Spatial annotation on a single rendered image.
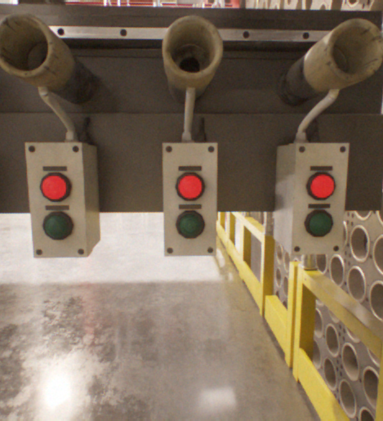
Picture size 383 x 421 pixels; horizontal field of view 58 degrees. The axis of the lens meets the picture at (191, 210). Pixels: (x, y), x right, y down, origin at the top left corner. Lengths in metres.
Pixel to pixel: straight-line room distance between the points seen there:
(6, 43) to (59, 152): 0.13
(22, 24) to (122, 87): 0.19
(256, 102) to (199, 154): 0.18
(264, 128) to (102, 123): 0.25
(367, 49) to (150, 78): 0.30
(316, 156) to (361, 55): 0.12
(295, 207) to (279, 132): 0.14
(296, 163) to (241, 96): 0.17
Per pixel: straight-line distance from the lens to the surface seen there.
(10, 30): 0.44
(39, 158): 0.48
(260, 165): 0.55
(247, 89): 0.59
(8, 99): 0.63
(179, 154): 0.45
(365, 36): 0.46
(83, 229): 0.47
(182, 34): 0.42
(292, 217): 0.48
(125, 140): 0.54
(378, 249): 2.43
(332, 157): 0.49
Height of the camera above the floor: 0.75
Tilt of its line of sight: 9 degrees down
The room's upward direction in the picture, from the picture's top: straight up
